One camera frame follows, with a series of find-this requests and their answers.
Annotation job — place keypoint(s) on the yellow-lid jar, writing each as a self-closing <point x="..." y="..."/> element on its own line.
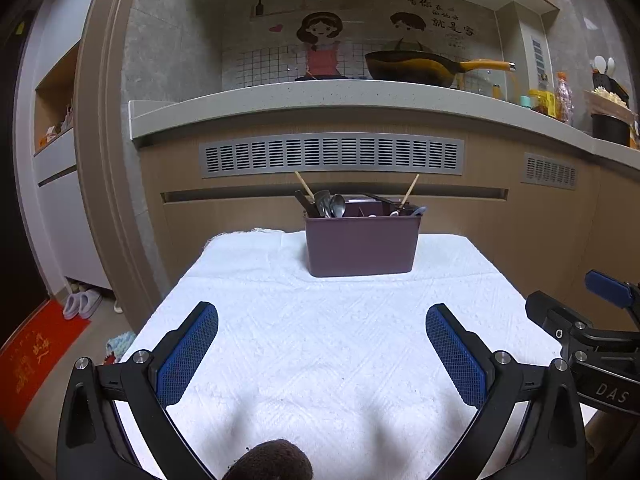
<point x="537" y="102"/>

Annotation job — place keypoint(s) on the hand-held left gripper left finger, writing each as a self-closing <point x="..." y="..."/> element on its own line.
<point x="187" y="355"/>

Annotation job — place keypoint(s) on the short grey vent grille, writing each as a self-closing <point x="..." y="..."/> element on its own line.
<point x="550" y="170"/>

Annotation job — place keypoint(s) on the teal jar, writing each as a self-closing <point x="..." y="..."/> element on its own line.
<point x="525" y="101"/>

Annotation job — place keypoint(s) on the black pot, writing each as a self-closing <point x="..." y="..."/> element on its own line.
<point x="610" y="130"/>

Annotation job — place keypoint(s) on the cartoon wall sticker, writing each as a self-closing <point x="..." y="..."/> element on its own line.
<point x="320" y="35"/>

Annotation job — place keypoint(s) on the basket with food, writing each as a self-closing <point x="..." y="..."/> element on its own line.
<point x="607" y="101"/>

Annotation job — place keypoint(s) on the white wall appliance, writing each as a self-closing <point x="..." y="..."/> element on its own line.
<point x="530" y="55"/>

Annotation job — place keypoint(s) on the dark fuzzy object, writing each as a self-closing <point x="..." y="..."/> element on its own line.
<point x="270" y="460"/>

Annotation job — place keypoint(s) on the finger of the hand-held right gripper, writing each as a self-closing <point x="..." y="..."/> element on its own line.
<point x="550" y="310"/>
<point x="607" y="284"/>

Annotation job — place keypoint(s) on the black utensil holder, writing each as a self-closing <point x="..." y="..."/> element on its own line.
<point x="602" y="80"/>

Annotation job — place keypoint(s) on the blue plastic spoon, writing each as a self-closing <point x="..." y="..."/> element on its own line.
<point x="419" y="210"/>

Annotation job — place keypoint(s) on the white textured towel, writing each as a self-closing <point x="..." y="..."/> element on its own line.
<point x="325" y="335"/>

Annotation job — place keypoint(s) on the purple plastic utensil box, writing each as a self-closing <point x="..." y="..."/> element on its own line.
<point x="360" y="245"/>

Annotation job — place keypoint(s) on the shovel-shaped metal spoon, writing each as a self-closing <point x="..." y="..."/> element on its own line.
<point x="320" y="197"/>

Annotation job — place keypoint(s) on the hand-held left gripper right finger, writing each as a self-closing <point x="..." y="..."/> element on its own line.
<point x="457" y="360"/>

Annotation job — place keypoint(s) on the light blue knitted cloth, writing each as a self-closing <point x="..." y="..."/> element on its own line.
<point x="120" y="347"/>

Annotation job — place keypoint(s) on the yellow packet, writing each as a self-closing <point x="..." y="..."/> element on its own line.
<point x="551" y="106"/>

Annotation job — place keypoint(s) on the red doormat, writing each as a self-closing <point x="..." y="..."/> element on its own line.
<point x="35" y="360"/>

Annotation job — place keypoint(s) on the silver metal spoon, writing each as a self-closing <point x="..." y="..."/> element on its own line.
<point x="339" y="205"/>

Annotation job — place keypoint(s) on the wooden chopstick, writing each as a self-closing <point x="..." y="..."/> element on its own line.
<point x="411" y="190"/>
<point x="303" y="185"/>

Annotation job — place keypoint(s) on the clear bottle with orange cap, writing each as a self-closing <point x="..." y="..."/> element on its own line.
<point x="564" y="95"/>

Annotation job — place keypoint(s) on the pale slipper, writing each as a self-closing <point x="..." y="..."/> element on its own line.
<point x="72" y="306"/>
<point x="91" y="302"/>

